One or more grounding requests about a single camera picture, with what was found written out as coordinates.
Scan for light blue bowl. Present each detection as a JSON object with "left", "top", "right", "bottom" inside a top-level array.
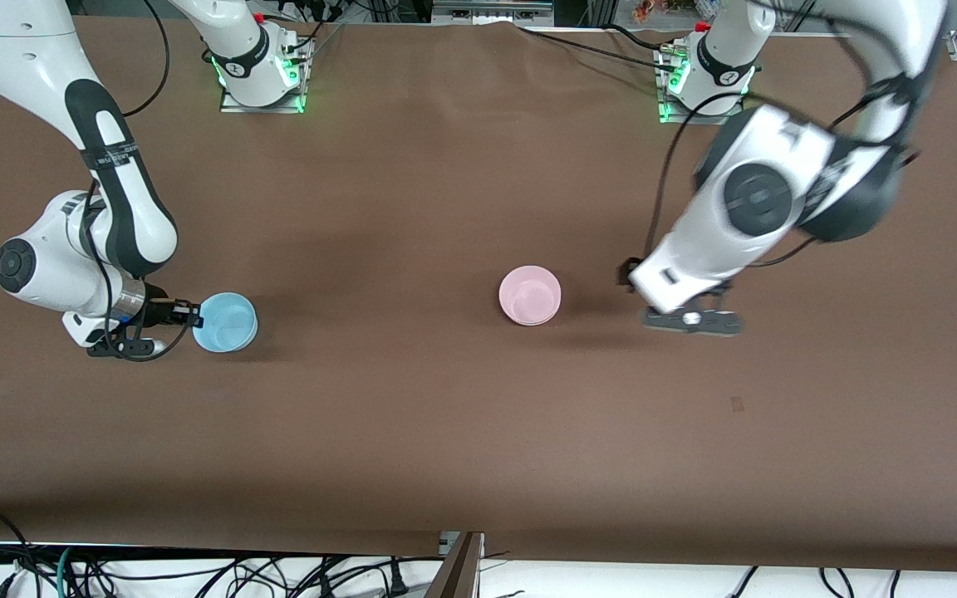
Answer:
[{"left": 193, "top": 292, "right": 260, "bottom": 355}]

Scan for pink bowl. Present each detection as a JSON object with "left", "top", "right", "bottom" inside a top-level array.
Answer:
[{"left": 498, "top": 265, "right": 564, "bottom": 327}]

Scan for brown table cover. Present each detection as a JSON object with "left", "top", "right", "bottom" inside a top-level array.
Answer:
[{"left": 0, "top": 15, "right": 957, "bottom": 574}]

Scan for orange colourful toy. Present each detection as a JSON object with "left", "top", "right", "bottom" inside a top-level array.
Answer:
[{"left": 631, "top": 0, "right": 709, "bottom": 24}]

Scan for grey power strip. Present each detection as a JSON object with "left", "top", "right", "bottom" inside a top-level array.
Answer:
[{"left": 432, "top": 0, "right": 555, "bottom": 27}]

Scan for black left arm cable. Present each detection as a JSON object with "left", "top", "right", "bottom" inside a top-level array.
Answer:
[{"left": 645, "top": 0, "right": 925, "bottom": 272}]

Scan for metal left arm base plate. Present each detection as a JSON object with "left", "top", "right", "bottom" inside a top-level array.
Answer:
[{"left": 654, "top": 42, "right": 748, "bottom": 128}]

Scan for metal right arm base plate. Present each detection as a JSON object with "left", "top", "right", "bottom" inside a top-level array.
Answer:
[{"left": 218, "top": 37, "right": 314, "bottom": 115}]

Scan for long black table cable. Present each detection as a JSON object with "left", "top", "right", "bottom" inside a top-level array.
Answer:
[{"left": 516, "top": 25, "right": 683, "bottom": 76}]

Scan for short black table cable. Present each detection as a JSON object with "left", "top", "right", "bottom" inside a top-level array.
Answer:
[{"left": 607, "top": 22, "right": 679, "bottom": 56}]

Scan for black base connector cable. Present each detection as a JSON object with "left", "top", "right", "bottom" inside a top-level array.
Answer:
[{"left": 267, "top": 0, "right": 347, "bottom": 61}]

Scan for aluminium profile post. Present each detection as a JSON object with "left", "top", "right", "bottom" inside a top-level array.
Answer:
[{"left": 424, "top": 532, "right": 487, "bottom": 598}]

